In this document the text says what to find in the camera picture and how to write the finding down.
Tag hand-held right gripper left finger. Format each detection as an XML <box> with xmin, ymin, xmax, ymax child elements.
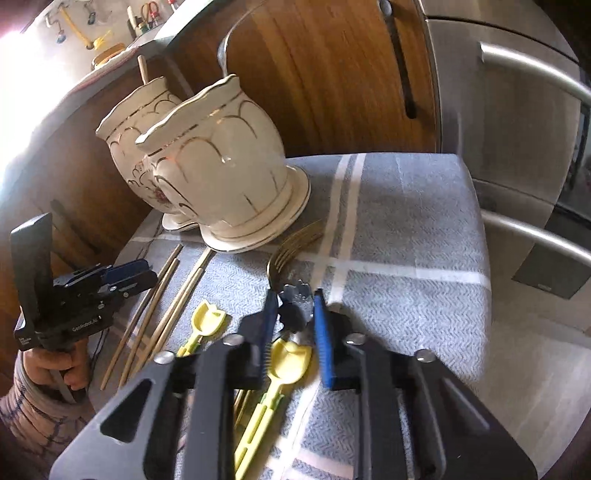
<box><xmin>48</xmin><ymin>288</ymin><xmax>282</xmax><ymax>480</ymax></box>

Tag large silver fork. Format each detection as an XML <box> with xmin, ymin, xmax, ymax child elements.
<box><xmin>217</xmin><ymin>9</ymin><xmax>264</xmax><ymax>78</ymax></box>

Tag yellow hose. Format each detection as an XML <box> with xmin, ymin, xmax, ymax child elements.
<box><xmin>62</xmin><ymin>4</ymin><xmax>93</xmax><ymax>47</ymax></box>

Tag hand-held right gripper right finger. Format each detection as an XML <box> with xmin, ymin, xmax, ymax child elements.
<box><xmin>314</xmin><ymin>288</ymin><xmax>539</xmax><ymax>480</ymax></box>

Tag yellow plastic fork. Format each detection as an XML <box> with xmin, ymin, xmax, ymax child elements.
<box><xmin>177</xmin><ymin>299</ymin><xmax>230</xmax><ymax>358</ymax></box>

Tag grey speckled kitchen countertop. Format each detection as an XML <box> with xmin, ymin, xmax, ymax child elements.
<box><xmin>23</xmin><ymin>14</ymin><xmax>241</xmax><ymax>134</ymax></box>

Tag stainless steel oven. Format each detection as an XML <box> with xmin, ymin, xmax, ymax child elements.
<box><xmin>416</xmin><ymin>0</ymin><xmax>591</xmax><ymax>301</ymax></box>

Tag person's left hand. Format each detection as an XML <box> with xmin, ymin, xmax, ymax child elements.
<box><xmin>21</xmin><ymin>339</ymin><xmax>93</xmax><ymax>393</ymax></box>

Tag person's left forearm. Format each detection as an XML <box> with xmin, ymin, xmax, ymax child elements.
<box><xmin>0</xmin><ymin>355</ymin><xmax>100</xmax><ymax>480</ymax></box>

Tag yellow plastic spoon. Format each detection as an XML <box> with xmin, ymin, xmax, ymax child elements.
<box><xmin>233</xmin><ymin>339</ymin><xmax>314</xmax><ymax>474</ymax></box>

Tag wooden chopstick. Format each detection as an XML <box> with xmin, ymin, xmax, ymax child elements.
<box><xmin>148</xmin><ymin>268</ymin><xmax>205</xmax><ymax>360</ymax></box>
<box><xmin>100</xmin><ymin>244</ymin><xmax>184</xmax><ymax>389</ymax></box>
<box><xmin>118</xmin><ymin>259</ymin><xmax>180</xmax><ymax>387</ymax></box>
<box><xmin>137</xmin><ymin>249</ymin><xmax>213</xmax><ymax>371</ymax></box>

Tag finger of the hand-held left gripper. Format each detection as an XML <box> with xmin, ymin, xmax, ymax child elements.
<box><xmin>99</xmin><ymin>259</ymin><xmax>151</xmax><ymax>283</ymax></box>
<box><xmin>105</xmin><ymin>271</ymin><xmax>158</xmax><ymax>302</ymax></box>

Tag grey plaid cloth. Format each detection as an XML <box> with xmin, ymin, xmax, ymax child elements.
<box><xmin>88</xmin><ymin>152</ymin><xmax>492</xmax><ymax>480</ymax></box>

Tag gold metal fork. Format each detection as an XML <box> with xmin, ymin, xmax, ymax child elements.
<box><xmin>267</xmin><ymin>219</ymin><xmax>325</xmax><ymax>291</ymax></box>

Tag cream ceramic utensil holder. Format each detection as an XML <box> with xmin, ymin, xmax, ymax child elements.
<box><xmin>95</xmin><ymin>75</ymin><xmax>311</xmax><ymax>254</ymax></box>

